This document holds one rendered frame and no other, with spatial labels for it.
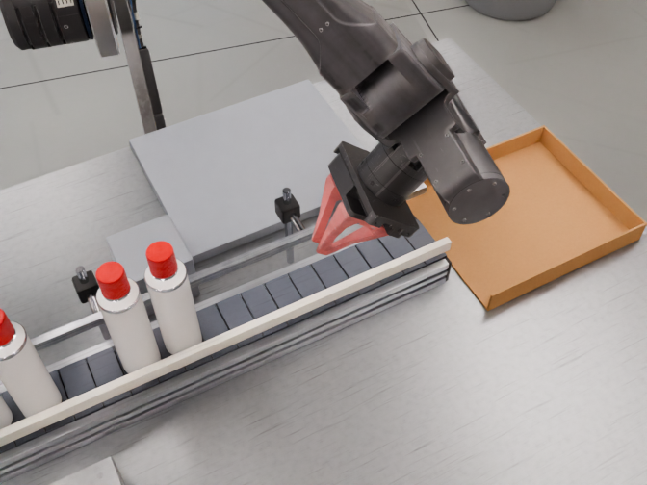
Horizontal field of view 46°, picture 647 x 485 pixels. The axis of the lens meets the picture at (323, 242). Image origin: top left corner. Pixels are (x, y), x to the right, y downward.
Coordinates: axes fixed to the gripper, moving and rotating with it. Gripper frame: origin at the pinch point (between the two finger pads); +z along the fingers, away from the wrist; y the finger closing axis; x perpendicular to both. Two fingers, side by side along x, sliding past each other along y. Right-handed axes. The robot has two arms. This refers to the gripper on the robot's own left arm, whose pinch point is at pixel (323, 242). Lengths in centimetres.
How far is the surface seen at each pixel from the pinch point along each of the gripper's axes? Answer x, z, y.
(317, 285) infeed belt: 21.7, 20.5, -14.8
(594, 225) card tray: 62, -6, -16
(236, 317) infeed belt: 11.9, 28.5, -12.9
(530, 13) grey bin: 182, 3, -172
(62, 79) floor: 46, 118, -190
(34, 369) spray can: -14.8, 35.9, -5.7
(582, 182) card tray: 64, -8, -25
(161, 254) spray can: -7.1, 17.5, -10.7
